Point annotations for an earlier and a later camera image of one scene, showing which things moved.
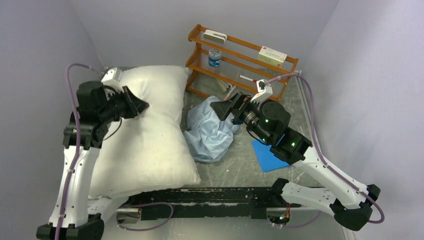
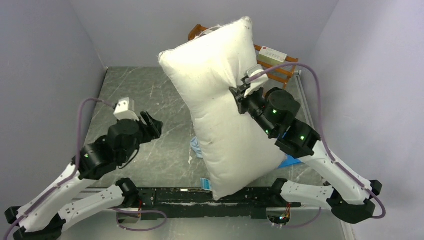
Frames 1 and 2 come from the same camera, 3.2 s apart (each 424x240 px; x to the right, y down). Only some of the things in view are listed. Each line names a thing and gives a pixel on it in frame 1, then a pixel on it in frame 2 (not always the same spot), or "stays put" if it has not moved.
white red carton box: (272, 56) stays put
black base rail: (245, 203) stays put
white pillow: (147, 151) to (234, 154)
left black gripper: (135, 107) to (152, 130)
